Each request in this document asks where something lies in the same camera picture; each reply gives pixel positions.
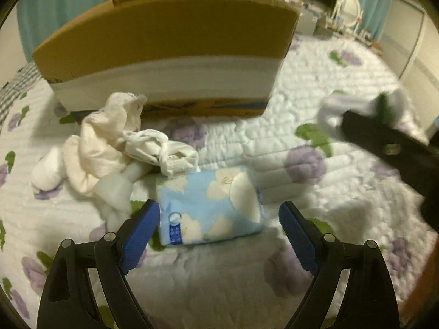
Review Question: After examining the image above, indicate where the white dressing table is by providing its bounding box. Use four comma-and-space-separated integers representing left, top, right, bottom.
291, 3, 345, 38

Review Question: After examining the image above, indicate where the floral quilted bedspread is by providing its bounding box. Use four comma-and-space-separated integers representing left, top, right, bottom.
0, 33, 439, 329

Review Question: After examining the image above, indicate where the white wardrobe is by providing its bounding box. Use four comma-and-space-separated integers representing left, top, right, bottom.
378, 0, 439, 80

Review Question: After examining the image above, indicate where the oval white vanity mirror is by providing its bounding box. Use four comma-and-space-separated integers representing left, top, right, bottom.
330, 0, 363, 29

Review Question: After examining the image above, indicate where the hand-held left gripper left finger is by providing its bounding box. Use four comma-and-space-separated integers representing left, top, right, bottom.
37, 199, 161, 329

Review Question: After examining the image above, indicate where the plaid checked cloth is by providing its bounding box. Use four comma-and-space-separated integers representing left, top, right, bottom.
0, 62, 45, 124

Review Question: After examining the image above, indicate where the blue floral tissue packet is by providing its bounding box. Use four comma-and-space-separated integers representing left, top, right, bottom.
156, 165, 265, 246

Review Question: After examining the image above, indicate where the teal curtain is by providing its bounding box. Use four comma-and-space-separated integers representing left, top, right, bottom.
16, 0, 277, 63
346, 0, 394, 42

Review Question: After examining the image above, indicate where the cardboard box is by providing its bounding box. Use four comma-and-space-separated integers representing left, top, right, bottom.
32, 0, 300, 117

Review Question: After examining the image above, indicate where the cream crumpled cloth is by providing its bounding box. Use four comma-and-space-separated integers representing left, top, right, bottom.
63, 92, 149, 197

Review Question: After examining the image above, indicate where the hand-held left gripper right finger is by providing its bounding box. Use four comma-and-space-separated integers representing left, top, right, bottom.
278, 200, 403, 329

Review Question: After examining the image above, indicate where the white rolled sock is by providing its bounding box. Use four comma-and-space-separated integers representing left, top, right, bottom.
32, 146, 69, 191

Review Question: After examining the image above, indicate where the white and green sock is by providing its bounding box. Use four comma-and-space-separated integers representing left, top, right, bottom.
317, 87, 411, 142

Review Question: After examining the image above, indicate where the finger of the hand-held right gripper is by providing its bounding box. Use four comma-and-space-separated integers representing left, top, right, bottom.
342, 110, 400, 153

